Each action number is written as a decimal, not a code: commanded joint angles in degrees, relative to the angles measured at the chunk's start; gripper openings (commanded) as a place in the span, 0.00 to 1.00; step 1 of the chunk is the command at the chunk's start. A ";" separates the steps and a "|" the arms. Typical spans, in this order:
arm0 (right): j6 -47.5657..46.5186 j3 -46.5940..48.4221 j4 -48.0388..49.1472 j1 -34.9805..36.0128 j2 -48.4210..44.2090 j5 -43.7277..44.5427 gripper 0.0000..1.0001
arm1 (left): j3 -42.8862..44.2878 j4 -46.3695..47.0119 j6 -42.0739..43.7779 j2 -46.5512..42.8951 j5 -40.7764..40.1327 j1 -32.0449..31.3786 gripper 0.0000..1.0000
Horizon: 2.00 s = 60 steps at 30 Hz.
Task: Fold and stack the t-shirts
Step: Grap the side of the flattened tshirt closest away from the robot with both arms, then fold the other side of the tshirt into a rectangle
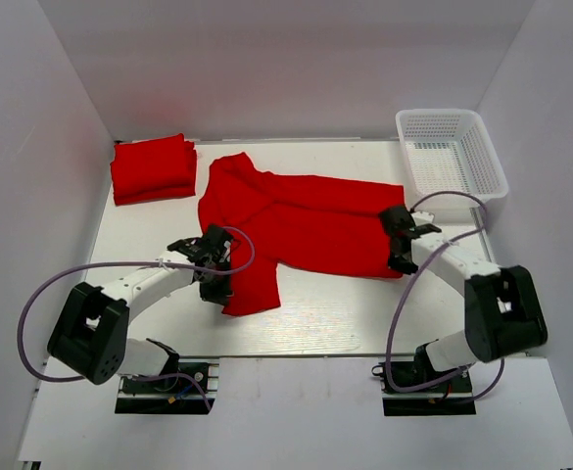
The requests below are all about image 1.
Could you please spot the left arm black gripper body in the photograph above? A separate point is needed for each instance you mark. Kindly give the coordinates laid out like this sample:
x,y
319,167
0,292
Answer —
x,y
218,285

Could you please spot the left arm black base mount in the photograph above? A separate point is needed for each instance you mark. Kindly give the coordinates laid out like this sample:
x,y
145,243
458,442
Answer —
x,y
172,396

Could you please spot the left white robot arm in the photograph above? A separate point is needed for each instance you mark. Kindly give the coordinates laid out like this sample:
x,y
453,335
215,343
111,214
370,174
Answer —
x,y
91,334

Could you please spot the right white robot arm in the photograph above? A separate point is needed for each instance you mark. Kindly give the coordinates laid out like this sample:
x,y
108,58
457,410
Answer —
x,y
502,311

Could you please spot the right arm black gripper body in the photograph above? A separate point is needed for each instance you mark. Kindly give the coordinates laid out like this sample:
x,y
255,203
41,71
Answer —
x,y
401,264

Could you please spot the white plastic mesh basket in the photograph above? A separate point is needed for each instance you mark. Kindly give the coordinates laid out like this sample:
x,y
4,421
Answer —
x,y
448,154

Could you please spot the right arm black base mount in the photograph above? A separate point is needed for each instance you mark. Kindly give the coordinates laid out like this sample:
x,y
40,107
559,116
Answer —
x,y
446,399

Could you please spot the folded red t-shirt stack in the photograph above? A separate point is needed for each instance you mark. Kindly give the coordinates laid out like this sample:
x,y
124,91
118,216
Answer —
x,y
154,170

